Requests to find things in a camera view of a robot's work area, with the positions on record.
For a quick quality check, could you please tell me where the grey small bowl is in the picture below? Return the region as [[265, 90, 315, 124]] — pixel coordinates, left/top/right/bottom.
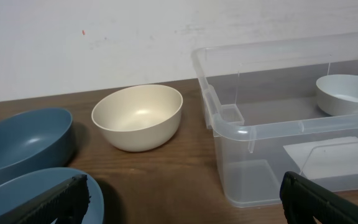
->
[[316, 74, 358, 116]]

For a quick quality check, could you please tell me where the white label in container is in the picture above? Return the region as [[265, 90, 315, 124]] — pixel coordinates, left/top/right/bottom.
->
[[284, 137, 358, 180]]

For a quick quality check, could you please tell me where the dark blue bowl lower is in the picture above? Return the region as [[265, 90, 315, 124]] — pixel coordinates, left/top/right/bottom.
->
[[0, 167, 104, 223]]

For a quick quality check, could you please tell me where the cream bowl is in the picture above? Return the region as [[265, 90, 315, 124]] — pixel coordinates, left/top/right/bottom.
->
[[91, 85, 183, 152]]

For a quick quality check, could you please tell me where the dark blue bowl upper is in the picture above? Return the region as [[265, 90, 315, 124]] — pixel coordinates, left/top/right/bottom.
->
[[0, 108, 76, 185]]

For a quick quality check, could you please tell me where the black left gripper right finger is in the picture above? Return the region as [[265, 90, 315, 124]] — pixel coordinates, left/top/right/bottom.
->
[[280, 171, 358, 224]]

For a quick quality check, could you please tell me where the clear plastic storage container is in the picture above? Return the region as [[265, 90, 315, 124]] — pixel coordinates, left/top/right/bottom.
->
[[191, 32, 358, 207]]

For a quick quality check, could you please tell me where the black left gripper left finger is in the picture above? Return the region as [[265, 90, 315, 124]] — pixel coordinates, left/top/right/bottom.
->
[[0, 174, 91, 224]]

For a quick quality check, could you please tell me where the dark blue bowl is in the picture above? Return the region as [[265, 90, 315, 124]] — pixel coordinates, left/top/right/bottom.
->
[[0, 108, 76, 185], [0, 167, 104, 223]]

